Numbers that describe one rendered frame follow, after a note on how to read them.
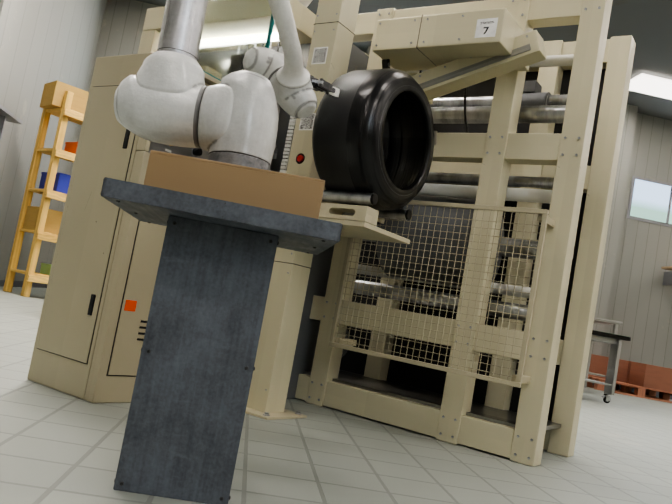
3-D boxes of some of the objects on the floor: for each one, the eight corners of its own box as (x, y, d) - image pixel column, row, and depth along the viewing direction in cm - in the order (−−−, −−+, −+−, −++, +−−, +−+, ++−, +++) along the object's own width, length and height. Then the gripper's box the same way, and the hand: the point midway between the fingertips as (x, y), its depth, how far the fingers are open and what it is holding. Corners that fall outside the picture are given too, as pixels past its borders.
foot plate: (216, 404, 285) (217, 398, 285) (258, 403, 307) (259, 398, 307) (266, 420, 270) (267, 414, 270) (307, 418, 292) (307, 412, 292)
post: (239, 408, 286) (348, -160, 306) (260, 407, 297) (363, -141, 317) (263, 415, 279) (373, -167, 299) (284, 414, 290) (388, -147, 310)
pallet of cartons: (650, 396, 1117) (654, 365, 1121) (686, 405, 1023) (690, 372, 1027) (569, 382, 1102) (573, 350, 1106) (598, 390, 1009) (603, 356, 1013)
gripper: (310, 65, 229) (353, 83, 248) (282, 64, 237) (326, 82, 256) (306, 88, 230) (350, 104, 248) (278, 86, 238) (322, 102, 256)
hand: (331, 90), depth 249 cm, fingers closed
